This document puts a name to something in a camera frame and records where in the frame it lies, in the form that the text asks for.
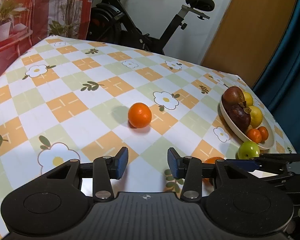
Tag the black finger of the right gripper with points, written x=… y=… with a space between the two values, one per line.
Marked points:
x=247 y=165

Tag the teal curtain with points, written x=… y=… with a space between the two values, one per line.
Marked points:
x=279 y=85

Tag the yellow lemon back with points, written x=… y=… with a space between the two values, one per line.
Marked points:
x=248 y=98

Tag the yellow lemon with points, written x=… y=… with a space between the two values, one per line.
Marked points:
x=248 y=98
x=256 y=116

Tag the orange on table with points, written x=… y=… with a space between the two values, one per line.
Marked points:
x=139 y=115

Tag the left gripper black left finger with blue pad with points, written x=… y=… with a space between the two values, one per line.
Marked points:
x=102 y=170

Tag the small orange in plate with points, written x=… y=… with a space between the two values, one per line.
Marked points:
x=254 y=135

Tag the small tangerine in plate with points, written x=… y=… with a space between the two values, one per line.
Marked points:
x=264 y=133

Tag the wooden door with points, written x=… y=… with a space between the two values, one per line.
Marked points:
x=247 y=37

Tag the green apple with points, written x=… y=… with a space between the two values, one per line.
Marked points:
x=248 y=150

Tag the dark mangosteen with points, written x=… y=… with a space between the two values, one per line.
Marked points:
x=240 y=115

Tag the orange behind gripper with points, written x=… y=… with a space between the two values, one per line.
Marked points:
x=211 y=160

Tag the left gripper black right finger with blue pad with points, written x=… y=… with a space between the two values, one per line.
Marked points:
x=192 y=171

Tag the red printed backdrop cloth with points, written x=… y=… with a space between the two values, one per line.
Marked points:
x=23 y=23

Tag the yellow lemon front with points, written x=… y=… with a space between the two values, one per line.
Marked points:
x=256 y=116

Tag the checkered floral tablecloth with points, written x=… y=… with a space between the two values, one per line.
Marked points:
x=66 y=98

